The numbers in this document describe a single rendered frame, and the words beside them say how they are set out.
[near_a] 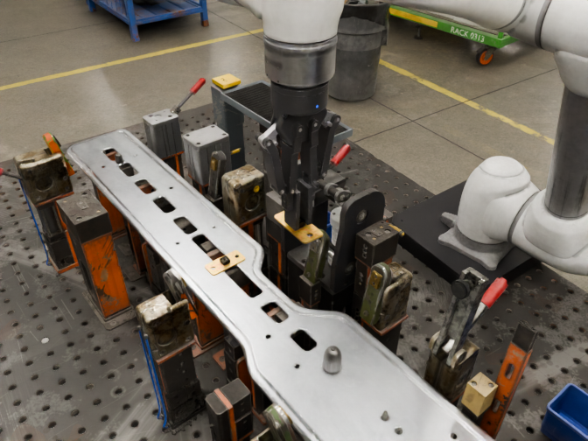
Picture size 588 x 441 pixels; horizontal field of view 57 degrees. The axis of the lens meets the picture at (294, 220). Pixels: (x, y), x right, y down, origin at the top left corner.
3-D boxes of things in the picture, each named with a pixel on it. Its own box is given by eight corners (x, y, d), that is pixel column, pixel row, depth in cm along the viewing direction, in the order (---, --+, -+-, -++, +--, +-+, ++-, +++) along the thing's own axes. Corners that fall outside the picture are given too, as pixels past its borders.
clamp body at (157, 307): (150, 410, 121) (119, 303, 99) (197, 381, 127) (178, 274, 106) (170, 441, 115) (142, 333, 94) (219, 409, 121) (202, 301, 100)
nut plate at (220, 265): (236, 250, 118) (236, 246, 117) (246, 259, 116) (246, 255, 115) (203, 266, 114) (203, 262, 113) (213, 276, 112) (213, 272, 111)
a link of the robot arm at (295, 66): (248, 29, 66) (250, 74, 70) (291, 51, 61) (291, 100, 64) (307, 16, 71) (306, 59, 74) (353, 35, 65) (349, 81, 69)
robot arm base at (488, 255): (457, 207, 170) (460, 193, 167) (523, 240, 158) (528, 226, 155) (424, 234, 160) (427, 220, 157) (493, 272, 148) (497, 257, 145)
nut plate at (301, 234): (272, 217, 86) (272, 211, 85) (292, 208, 88) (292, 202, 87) (304, 245, 81) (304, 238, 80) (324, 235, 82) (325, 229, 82)
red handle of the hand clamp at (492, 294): (433, 342, 89) (493, 269, 91) (436, 346, 91) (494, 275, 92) (453, 358, 87) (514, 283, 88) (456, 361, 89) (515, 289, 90)
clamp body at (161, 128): (155, 214, 178) (135, 115, 156) (185, 202, 184) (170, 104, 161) (169, 228, 172) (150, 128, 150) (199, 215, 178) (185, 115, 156)
